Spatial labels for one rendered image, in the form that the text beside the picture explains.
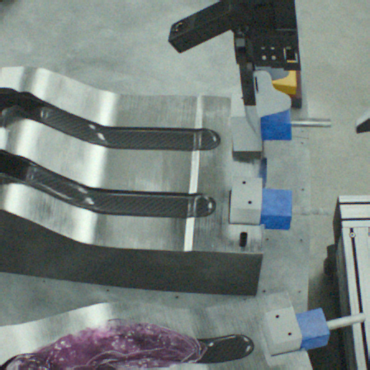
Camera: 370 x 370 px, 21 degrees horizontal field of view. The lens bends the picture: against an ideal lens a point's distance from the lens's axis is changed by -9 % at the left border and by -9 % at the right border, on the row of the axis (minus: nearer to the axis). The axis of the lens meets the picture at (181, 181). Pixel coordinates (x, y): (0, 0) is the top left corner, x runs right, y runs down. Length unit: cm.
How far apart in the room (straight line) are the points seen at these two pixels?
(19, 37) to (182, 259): 57
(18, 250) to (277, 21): 44
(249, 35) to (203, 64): 39
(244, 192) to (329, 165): 132
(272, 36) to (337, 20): 182
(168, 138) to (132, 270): 19
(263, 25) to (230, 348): 39
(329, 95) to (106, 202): 153
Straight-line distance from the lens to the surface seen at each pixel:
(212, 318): 126
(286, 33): 126
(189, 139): 140
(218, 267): 130
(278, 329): 122
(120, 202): 133
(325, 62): 290
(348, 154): 265
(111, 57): 165
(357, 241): 217
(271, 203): 131
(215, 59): 164
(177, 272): 131
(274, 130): 135
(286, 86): 156
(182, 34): 127
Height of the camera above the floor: 189
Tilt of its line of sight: 48 degrees down
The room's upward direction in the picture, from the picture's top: 2 degrees clockwise
